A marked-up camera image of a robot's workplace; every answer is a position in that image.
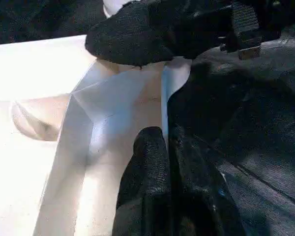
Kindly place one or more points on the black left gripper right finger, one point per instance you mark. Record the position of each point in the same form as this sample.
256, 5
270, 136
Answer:
199, 196

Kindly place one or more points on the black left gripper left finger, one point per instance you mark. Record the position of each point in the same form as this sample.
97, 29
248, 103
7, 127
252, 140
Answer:
145, 184

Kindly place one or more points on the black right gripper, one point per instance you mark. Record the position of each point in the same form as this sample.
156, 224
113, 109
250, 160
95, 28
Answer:
211, 24

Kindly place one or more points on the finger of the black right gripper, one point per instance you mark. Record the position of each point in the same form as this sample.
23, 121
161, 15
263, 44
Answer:
127, 34

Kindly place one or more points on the white plastic table leg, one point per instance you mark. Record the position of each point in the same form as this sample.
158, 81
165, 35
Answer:
111, 8

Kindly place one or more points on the white plastic table top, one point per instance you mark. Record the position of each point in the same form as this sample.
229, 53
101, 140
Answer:
39, 73

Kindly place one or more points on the black plastic mat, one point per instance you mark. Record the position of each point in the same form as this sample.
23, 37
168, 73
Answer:
260, 123

